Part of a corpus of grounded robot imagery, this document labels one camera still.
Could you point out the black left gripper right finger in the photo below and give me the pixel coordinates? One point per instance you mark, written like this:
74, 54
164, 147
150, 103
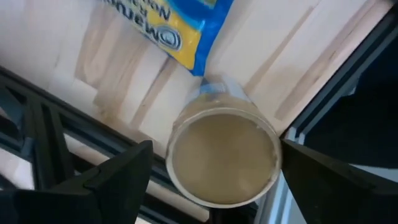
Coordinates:
335, 199

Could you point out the tan lid jar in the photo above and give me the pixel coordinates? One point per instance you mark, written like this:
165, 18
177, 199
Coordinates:
224, 158

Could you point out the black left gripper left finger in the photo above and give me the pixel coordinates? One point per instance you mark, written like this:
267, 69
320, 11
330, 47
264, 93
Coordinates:
93, 199

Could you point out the blue yellow ramen packet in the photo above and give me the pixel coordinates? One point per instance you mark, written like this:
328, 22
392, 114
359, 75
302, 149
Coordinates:
186, 31

